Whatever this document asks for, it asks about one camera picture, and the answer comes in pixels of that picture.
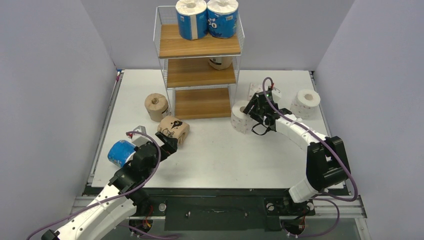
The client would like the brown paper roll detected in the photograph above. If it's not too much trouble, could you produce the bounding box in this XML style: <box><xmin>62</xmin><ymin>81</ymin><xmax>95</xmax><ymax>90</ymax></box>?
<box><xmin>208</xmin><ymin>56</ymin><xmax>233</xmax><ymax>71</ymax></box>

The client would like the white wire wooden shelf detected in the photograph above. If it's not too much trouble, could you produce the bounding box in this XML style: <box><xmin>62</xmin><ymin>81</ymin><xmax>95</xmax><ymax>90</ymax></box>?
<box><xmin>153</xmin><ymin>5</ymin><xmax>245</xmax><ymax>120</ymax></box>

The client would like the brown cartoon printed roll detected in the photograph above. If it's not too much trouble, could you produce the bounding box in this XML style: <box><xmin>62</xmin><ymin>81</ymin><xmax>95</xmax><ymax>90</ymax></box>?
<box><xmin>157</xmin><ymin>115</ymin><xmax>190</xmax><ymax>145</ymax></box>

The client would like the brown roll back left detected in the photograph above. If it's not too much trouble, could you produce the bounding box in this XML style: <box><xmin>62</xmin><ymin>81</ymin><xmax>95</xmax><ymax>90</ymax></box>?
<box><xmin>144</xmin><ymin>93</ymin><xmax>171</xmax><ymax>122</ymax></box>

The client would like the white dotted roll lying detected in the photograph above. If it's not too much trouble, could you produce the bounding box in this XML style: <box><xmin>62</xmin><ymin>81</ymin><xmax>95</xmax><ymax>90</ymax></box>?
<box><xmin>247</xmin><ymin>83</ymin><xmax>264</xmax><ymax>101</ymax></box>

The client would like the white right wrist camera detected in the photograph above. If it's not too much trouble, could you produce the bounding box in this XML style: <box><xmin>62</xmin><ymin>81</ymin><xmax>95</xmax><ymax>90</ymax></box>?
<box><xmin>269</xmin><ymin>87</ymin><xmax>282</xmax><ymax>103</ymax></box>

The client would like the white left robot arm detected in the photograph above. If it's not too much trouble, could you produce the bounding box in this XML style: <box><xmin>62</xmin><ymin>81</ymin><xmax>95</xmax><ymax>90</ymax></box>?
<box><xmin>41</xmin><ymin>131</ymin><xmax>178</xmax><ymax>240</ymax></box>

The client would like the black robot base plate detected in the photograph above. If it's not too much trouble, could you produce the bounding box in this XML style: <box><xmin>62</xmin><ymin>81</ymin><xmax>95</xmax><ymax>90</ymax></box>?
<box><xmin>123</xmin><ymin>188</ymin><xmax>340</xmax><ymax>235</ymax></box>

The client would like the white dotted roll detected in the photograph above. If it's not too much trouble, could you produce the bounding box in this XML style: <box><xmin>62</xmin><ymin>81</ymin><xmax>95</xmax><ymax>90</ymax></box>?
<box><xmin>247</xmin><ymin>83</ymin><xmax>264</xmax><ymax>101</ymax></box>
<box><xmin>230</xmin><ymin>100</ymin><xmax>254</xmax><ymax>134</ymax></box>

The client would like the blue white roll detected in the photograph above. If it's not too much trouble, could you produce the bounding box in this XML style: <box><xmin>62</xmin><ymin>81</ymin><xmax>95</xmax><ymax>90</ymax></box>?
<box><xmin>175</xmin><ymin>0</ymin><xmax>208</xmax><ymax>41</ymax></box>
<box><xmin>207</xmin><ymin>0</ymin><xmax>239</xmax><ymax>39</ymax></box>

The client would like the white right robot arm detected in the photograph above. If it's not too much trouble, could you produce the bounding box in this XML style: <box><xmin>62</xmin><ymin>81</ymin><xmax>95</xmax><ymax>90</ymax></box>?
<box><xmin>243</xmin><ymin>90</ymin><xmax>352</xmax><ymax>214</ymax></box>

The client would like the blue roll left edge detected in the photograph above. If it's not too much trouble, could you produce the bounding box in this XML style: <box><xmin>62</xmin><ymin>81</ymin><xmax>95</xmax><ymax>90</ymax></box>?
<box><xmin>107</xmin><ymin>140</ymin><xmax>136</xmax><ymax>168</ymax></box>

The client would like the white roll near right wall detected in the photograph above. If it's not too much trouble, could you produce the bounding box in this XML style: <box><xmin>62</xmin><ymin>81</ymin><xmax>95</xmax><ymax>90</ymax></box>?
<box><xmin>289</xmin><ymin>89</ymin><xmax>321</xmax><ymax>119</ymax></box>

